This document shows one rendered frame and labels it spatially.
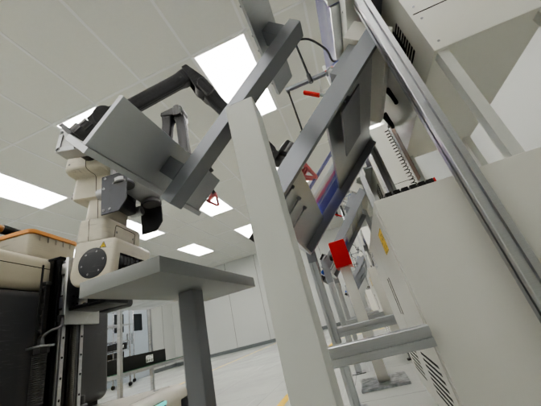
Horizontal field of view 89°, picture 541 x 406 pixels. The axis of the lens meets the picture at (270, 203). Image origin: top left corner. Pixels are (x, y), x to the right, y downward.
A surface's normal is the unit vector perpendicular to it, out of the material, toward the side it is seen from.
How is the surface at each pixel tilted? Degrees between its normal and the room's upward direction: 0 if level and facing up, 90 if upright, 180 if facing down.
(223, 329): 90
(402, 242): 90
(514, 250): 90
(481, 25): 90
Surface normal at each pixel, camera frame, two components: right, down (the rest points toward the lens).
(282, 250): -0.30, -0.33
